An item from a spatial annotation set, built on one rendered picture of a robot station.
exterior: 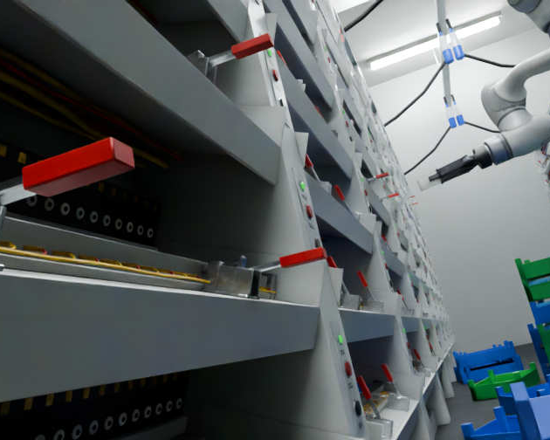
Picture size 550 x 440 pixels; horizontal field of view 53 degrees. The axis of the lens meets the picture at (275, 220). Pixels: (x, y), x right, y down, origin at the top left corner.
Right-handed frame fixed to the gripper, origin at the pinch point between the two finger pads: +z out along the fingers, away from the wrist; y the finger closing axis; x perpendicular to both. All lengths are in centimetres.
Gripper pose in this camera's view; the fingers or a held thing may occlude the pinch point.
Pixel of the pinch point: (429, 182)
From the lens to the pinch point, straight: 189.0
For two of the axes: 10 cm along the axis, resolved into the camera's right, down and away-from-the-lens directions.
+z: -8.8, 4.2, 2.2
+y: 3.2, 1.8, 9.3
